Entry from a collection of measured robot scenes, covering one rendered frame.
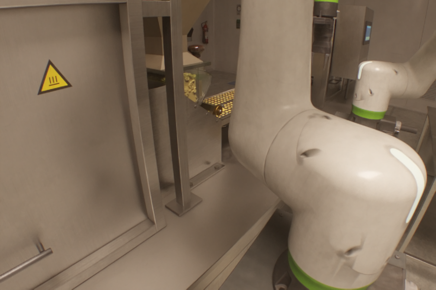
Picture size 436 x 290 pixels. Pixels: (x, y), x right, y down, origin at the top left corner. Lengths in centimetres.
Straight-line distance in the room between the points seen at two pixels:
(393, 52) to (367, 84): 403
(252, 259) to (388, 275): 20
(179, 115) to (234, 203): 30
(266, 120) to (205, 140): 48
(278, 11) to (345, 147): 17
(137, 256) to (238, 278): 28
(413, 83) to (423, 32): 394
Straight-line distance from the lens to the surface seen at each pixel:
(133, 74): 46
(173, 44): 53
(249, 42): 33
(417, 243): 208
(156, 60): 69
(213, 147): 83
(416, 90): 102
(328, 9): 102
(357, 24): 151
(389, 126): 98
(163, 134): 66
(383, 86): 92
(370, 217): 25
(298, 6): 32
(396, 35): 493
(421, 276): 189
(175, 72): 54
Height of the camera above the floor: 127
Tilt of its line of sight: 24 degrees down
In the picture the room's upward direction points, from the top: straight up
